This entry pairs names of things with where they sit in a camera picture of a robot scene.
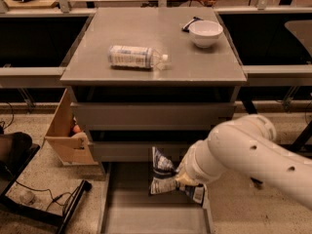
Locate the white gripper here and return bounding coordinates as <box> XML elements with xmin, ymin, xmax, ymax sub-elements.
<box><xmin>175</xmin><ymin>143</ymin><xmax>221</xmax><ymax>186</ymax></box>

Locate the blue chip bag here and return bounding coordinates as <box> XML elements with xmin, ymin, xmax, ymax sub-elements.
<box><xmin>149</xmin><ymin>146</ymin><xmax>205</xmax><ymax>205</ymax></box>

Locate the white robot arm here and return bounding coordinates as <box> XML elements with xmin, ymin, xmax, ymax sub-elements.
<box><xmin>177</xmin><ymin>114</ymin><xmax>312</xmax><ymax>209</ymax></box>

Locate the grey open bottom drawer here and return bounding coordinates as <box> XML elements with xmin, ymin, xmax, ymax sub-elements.
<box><xmin>98</xmin><ymin>162</ymin><xmax>215</xmax><ymax>234</ymax></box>

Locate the grey drawer cabinet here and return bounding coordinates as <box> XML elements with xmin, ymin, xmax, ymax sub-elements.
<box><xmin>59</xmin><ymin>6</ymin><xmax>248</xmax><ymax>177</ymax></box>

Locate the grey top drawer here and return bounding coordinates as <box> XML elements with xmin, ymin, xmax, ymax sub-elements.
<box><xmin>71</xmin><ymin>102</ymin><xmax>235</xmax><ymax>131</ymax></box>

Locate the cardboard box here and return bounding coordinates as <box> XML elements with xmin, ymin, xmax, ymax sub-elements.
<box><xmin>45</xmin><ymin>91</ymin><xmax>97</xmax><ymax>165</ymax></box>

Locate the orange fruit in box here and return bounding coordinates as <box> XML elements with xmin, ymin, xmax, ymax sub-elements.
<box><xmin>72</xmin><ymin>125</ymin><xmax>81</xmax><ymax>134</ymax></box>

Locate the clear plastic water bottle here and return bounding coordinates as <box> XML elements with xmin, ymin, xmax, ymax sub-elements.
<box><xmin>108</xmin><ymin>45</ymin><xmax>169</xmax><ymax>69</ymax></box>

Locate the white ceramic bowl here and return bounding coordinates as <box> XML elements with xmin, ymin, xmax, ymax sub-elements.
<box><xmin>189</xmin><ymin>20</ymin><xmax>223</xmax><ymax>48</ymax></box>

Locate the black and white pen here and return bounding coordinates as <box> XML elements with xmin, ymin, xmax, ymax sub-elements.
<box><xmin>181</xmin><ymin>17</ymin><xmax>202</xmax><ymax>32</ymax></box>

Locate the black cable on floor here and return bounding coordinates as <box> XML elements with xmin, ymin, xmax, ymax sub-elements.
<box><xmin>14</xmin><ymin>178</ymin><xmax>86</xmax><ymax>216</ymax></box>

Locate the black cart frame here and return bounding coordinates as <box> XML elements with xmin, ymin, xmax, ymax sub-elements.
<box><xmin>0</xmin><ymin>142</ymin><xmax>93</xmax><ymax>234</ymax></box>

